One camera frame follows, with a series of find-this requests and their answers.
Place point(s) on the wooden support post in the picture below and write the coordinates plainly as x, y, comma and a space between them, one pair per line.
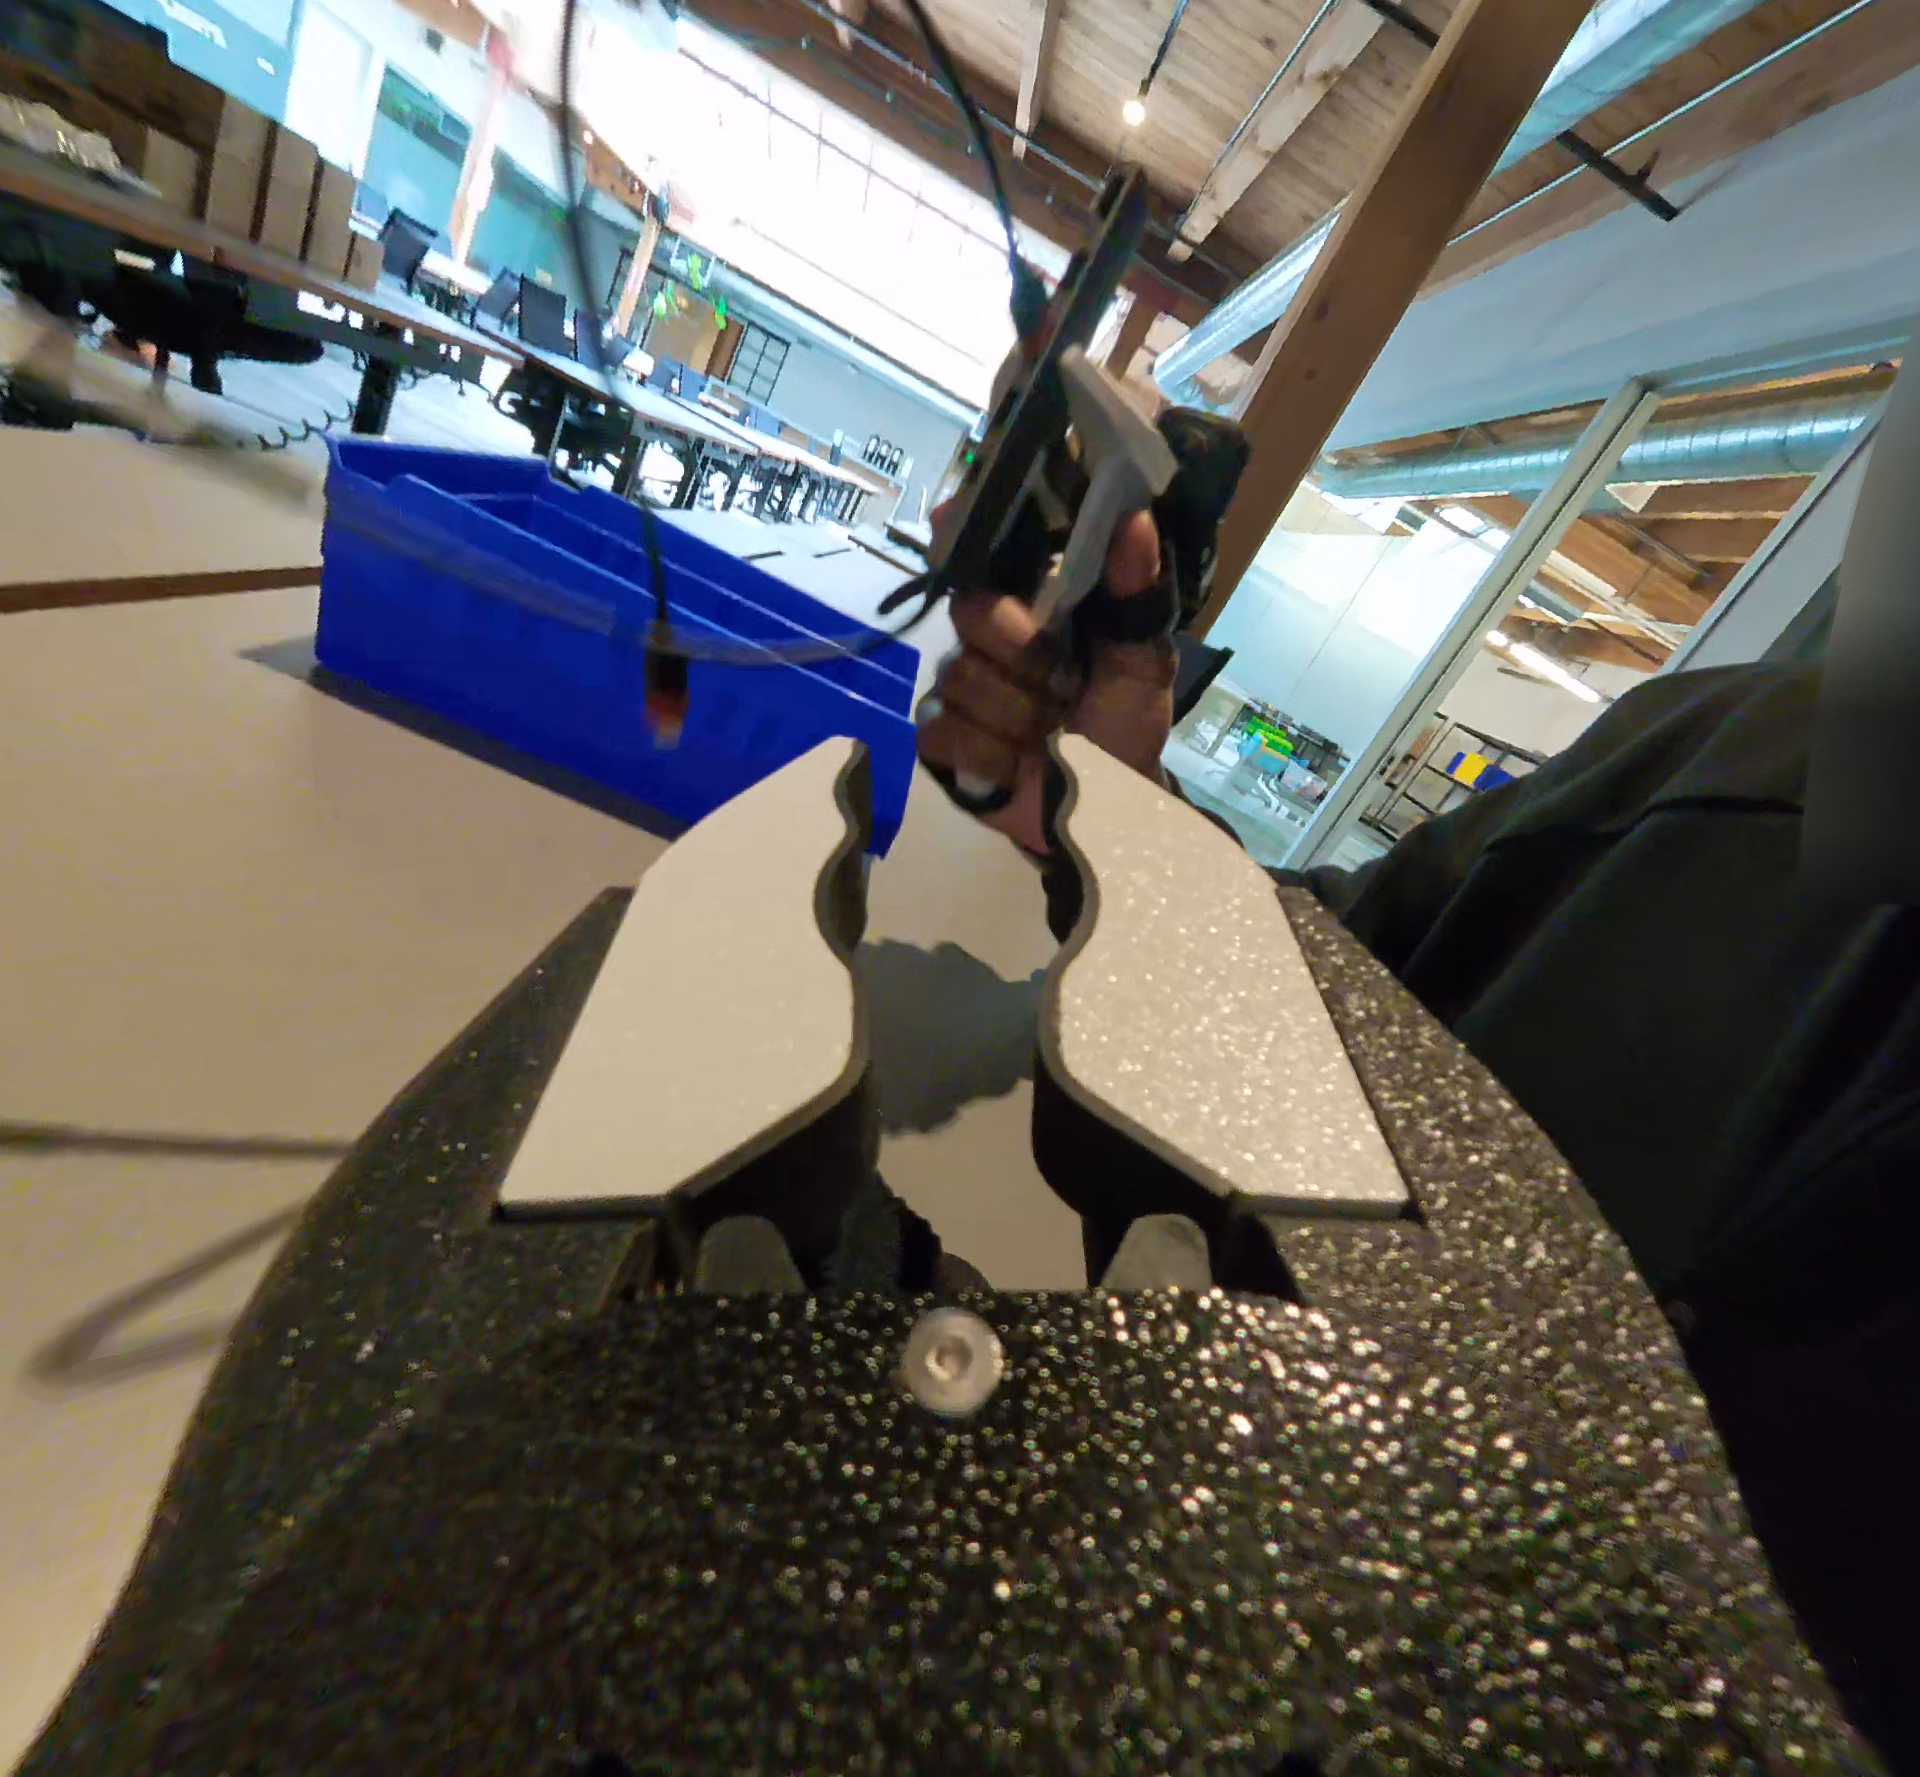
1420, 160

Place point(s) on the long wooden desk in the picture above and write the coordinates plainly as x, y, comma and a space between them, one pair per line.
379, 320

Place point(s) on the row of cardboard boxes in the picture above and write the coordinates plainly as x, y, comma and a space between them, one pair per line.
270, 187

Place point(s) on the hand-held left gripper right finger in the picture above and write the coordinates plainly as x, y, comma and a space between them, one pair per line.
1216, 1042

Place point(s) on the person's right hand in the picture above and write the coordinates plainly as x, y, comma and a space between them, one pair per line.
1006, 699

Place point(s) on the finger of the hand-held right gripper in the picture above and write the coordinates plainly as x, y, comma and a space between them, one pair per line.
1123, 441

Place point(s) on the blue plastic bin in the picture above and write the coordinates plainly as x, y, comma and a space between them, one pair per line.
497, 641

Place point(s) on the silver air duct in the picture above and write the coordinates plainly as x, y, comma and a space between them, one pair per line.
1677, 23
1649, 453

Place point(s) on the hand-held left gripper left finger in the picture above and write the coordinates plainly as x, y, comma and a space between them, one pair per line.
709, 1027

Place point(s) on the person's right forearm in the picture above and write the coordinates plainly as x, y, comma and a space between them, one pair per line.
1649, 985

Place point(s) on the grey usb hub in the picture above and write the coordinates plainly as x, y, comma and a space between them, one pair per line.
1047, 351

